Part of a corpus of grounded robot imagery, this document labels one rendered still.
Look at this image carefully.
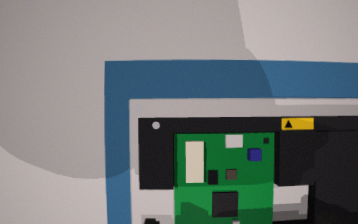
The green circuit board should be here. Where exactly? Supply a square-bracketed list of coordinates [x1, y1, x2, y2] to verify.
[174, 132, 274, 224]

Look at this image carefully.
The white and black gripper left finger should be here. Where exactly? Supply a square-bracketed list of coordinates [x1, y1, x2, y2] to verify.
[144, 218, 160, 224]

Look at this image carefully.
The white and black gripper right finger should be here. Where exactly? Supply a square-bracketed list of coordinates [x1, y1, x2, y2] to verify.
[316, 211, 351, 224]

